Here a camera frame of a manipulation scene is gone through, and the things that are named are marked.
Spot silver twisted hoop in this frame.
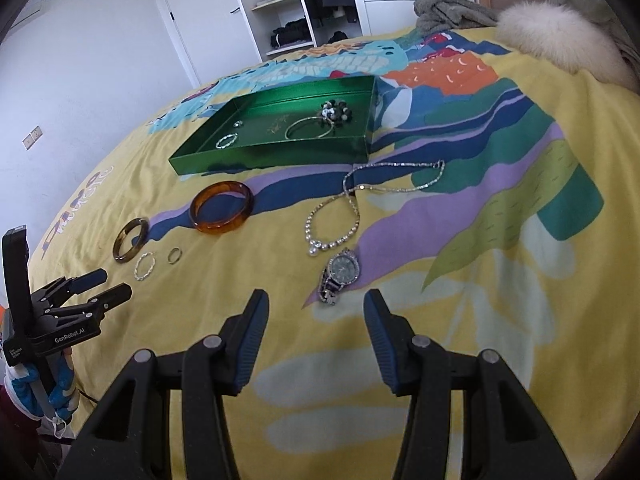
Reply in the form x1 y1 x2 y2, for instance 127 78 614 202
215 132 239 150
134 252 156 282

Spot rose gold thin bangle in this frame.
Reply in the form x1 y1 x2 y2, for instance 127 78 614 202
284 116 336 141

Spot dark bead bracelet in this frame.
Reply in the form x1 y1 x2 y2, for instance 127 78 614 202
316 97 356 126

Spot blue white gloved hand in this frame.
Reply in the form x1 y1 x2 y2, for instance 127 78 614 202
3 349 79 424

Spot dark brown bangle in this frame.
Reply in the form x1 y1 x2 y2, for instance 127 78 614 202
112 217 150 263

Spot silver wristwatch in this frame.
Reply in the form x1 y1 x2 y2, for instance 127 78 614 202
318 248 360 304

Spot amber orange bangle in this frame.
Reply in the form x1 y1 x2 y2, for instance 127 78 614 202
189 181 255 235

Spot yellow dinosaur bedspread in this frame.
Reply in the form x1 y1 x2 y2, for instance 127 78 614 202
29 29 639 479

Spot green metallic tray box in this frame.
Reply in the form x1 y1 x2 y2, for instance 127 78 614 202
169 76 376 176

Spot white door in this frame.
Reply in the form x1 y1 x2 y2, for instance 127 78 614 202
155 0 262 88

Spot black folded clothes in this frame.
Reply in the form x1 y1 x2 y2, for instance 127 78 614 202
270 18 311 49

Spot black bag wardrobe bottom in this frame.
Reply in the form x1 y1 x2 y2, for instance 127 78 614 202
326 30 348 44

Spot grey crumpled towel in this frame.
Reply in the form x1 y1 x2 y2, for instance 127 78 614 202
413 0 498 36

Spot white fluffy pillow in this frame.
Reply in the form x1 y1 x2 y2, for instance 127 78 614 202
496 2 639 92

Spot olive green jacket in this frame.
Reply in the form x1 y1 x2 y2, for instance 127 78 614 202
549 0 639 77

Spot wall light switch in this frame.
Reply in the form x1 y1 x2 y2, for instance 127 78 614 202
23 126 43 151

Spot silver chain necklace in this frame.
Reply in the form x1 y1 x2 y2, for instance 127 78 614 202
342 159 446 201

